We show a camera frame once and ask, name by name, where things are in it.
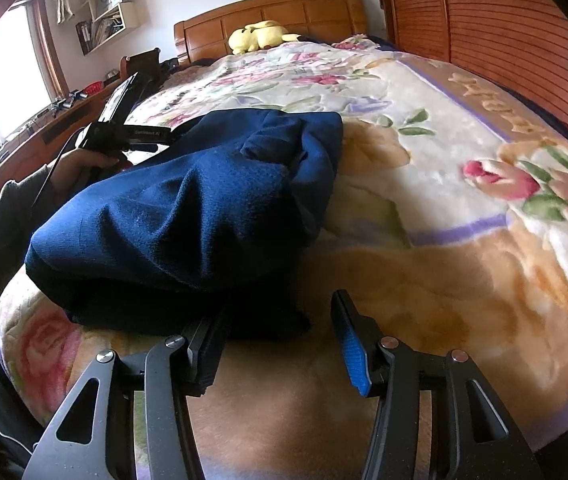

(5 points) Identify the white wall shelf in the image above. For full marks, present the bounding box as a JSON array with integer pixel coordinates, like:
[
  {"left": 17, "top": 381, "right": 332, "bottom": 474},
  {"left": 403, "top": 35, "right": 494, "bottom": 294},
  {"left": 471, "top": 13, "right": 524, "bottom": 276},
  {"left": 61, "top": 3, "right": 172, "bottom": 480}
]
[{"left": 75, "top": 0, "right": 143, "bottom": 55}]

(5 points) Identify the wooden slatted wardrobe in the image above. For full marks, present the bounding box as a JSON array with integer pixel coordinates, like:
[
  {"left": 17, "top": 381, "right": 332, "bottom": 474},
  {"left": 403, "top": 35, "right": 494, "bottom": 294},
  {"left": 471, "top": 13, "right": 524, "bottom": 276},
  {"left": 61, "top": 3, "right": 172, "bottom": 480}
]
[{"left": 374, "top": 0, "right": 568, "bottom": 146}]

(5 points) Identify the blue suit jacket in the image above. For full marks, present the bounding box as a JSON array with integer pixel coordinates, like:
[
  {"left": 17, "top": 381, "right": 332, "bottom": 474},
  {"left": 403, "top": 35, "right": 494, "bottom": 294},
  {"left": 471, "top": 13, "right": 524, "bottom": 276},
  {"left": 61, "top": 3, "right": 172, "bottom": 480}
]
[{"left": 24, "top": 109, "right": 345, "bottom": 341}]

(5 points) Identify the black cable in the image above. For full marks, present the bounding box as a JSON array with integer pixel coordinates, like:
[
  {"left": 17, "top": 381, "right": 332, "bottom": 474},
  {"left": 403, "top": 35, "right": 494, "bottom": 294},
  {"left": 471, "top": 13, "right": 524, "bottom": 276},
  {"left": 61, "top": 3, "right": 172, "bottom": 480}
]
[{"left": 29, "top": 127, "right": 87, "bottom": 211}]

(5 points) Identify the person's left hand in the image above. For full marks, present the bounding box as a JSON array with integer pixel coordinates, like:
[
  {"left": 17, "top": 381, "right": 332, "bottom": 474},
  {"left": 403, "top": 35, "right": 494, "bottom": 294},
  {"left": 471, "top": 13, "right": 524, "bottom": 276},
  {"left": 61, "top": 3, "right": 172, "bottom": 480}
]
[{"left": 51, "top": 150, "right": 121, "bottom": 196}]

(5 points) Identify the yellow plush toy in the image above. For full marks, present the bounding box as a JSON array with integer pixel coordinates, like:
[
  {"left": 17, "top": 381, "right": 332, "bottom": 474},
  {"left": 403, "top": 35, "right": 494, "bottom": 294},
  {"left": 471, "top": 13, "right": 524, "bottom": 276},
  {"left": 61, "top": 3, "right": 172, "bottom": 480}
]
[{"left": 227, "top": 20, "right": 302, "bottom": 56}]

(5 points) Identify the wooden bed headboard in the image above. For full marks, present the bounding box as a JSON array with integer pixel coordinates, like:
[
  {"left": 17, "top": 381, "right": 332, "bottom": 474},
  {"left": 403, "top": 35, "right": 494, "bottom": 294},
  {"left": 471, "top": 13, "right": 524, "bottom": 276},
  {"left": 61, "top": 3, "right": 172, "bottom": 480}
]
[{"left": 173, "top": 0, "right": 369, "bottom": 63}]

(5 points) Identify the wooden desk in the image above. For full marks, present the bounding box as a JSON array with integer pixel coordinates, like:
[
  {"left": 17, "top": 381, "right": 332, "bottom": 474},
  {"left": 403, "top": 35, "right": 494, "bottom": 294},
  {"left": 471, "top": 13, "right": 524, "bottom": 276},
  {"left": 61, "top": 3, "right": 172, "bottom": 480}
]
[{"left": 0, "top": 77, "right": 132, "bottom": 208}]

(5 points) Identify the wooden chair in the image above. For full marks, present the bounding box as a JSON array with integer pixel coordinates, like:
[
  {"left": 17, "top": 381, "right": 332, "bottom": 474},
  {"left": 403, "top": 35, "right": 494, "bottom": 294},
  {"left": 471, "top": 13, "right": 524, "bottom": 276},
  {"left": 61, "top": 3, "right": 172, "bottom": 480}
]
[{"left": 119, "top": 47, "right": 165, "bottom": 93}]

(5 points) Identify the floral blanket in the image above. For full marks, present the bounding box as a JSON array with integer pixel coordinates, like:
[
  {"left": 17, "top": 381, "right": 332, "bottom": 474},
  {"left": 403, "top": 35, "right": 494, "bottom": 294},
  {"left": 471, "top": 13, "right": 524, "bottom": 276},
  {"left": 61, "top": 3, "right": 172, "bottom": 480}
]
[{"left": 0, "top": 40, "right": 568, "bottom": 480}]

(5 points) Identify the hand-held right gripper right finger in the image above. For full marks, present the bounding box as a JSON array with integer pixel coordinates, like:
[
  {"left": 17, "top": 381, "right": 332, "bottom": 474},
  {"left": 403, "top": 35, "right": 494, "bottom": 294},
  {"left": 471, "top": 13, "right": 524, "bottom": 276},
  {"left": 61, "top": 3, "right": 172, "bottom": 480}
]
[{"left": 330, "top": 288, "right": 534, "bottom": 480}]

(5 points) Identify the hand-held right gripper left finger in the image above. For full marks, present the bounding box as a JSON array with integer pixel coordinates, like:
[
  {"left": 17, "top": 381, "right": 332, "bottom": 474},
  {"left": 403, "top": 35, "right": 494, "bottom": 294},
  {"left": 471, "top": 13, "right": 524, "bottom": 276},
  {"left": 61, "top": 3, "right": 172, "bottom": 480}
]
[{"left": 24, "top": 309, "right": 229, "bottom": 480}]

